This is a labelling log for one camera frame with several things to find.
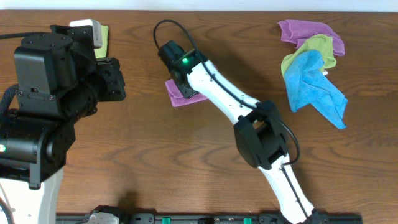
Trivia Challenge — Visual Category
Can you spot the folded green cloth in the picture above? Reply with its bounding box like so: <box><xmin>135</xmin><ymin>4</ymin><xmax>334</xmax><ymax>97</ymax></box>
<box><xmin>95</xmin><ymin>25</ymin><xmax>109</xmax><ymax>58</ymax></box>

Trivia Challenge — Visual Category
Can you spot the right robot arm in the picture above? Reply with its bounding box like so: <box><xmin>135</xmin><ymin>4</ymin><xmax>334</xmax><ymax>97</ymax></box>
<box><xmin>158</xmin><ymin>40</ymin><xmax>322</xmax><ymax>223</ymax></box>

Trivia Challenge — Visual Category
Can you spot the blue cloth in pile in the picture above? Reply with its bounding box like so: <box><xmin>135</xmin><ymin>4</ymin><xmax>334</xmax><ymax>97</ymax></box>
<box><xmin>284</xmin><ymin>50</ymin><xmax>348</xmax><ymax>129</ymax></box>

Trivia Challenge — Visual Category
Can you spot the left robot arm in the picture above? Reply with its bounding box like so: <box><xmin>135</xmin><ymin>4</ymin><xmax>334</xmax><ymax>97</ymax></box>
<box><xmin>1</xmin><ymin>27</ymin><xmax>126</xmax><ymax>223</ymax></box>

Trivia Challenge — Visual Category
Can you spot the green cloth in pile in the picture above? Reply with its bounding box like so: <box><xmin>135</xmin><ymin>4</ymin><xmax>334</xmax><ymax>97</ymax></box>
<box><xmin>280</xmin><ymin>34</ymin><xmax>337</xmax><ymax>82</ymax></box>

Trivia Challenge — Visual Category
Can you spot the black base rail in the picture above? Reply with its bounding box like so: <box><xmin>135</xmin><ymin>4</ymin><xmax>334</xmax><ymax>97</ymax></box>
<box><xmin>55</xmin><ymin>205</ymin><xmax>364</xmax><ymax>224</ymax></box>

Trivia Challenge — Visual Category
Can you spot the purple cloth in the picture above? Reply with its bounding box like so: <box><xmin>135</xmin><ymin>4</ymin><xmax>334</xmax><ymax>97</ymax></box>
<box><xmin>277</xmin><ymin>19</ymin><xmax>345</xmax><ymax>56</ymax></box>
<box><xmin>165</xmin><ymin>74</ymin><xmax>208</xmax><ymax>108</ymax></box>

